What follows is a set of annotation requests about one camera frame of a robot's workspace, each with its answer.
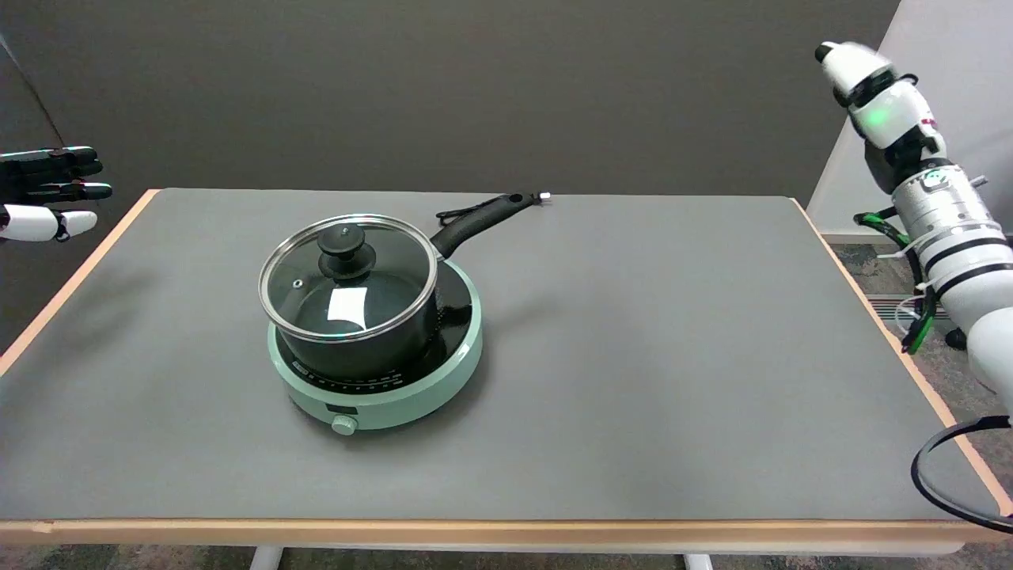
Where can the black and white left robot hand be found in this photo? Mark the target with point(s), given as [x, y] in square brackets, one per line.
[32, 223]

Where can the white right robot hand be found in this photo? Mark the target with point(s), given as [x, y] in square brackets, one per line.
[890, 111]

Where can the glass pot lid black knob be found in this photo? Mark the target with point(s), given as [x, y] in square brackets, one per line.
[346, 252]

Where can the white partition panel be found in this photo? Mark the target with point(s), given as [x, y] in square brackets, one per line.
[973, 47]

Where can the grey table mat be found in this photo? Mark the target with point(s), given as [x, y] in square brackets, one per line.
[633, 356]

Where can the white table leg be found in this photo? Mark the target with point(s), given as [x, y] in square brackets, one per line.
[265, 559]
[698, 562]

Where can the mint green induction cooker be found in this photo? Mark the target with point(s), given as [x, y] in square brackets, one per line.
[411, 396]

